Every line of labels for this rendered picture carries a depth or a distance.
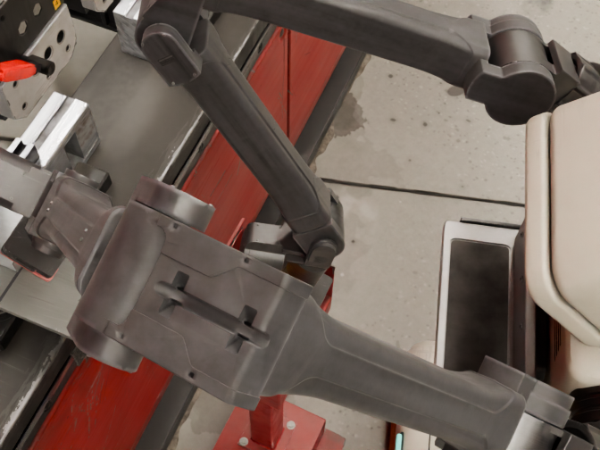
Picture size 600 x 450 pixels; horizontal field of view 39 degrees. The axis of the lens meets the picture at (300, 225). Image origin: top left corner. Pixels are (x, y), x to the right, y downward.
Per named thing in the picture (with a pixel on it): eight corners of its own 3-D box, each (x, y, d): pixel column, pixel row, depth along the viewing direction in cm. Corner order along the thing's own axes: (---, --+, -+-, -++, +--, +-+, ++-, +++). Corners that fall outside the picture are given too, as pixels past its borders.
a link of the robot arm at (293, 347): (178, 425, 41) (268, 237, 42) (46, 324, 50) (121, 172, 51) (542, 512, 73) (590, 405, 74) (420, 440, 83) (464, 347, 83)
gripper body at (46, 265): (0, 251, 98) (9, 233, 92) (47, 184, 103) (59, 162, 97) (49, 281, 100) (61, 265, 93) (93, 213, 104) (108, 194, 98)
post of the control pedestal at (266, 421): (273, 450, 184) (270, 358, 138) (251, 439, 185) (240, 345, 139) (284, 428, 187) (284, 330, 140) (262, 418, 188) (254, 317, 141)
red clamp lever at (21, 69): (7, 70, 92) (56, 61, 101) (-25, 58, 93) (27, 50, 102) (5, 86, 93) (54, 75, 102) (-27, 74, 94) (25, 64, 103)
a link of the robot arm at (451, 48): (157, -51, 78) (169, -106, 84) (127, 60, 87) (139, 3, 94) (572, 82, 89) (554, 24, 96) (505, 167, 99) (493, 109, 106)
